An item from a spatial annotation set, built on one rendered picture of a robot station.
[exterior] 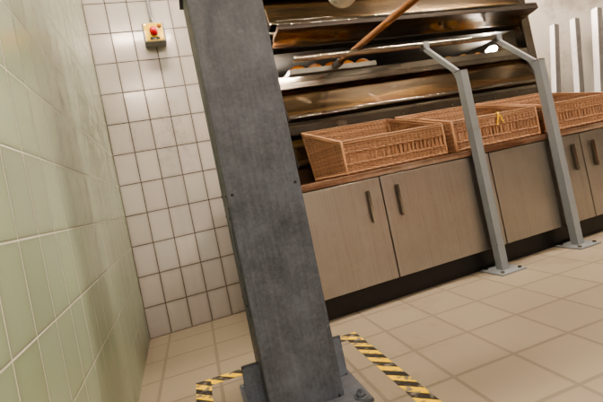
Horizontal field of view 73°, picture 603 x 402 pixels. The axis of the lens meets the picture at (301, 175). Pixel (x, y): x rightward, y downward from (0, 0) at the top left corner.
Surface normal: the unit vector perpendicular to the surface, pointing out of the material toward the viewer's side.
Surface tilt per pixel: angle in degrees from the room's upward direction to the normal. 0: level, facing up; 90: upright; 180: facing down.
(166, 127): 90
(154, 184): 90
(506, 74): 70
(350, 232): 90
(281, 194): 90
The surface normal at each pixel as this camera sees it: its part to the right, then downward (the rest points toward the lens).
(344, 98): 0.21, -0.40
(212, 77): 0.26, -0.07
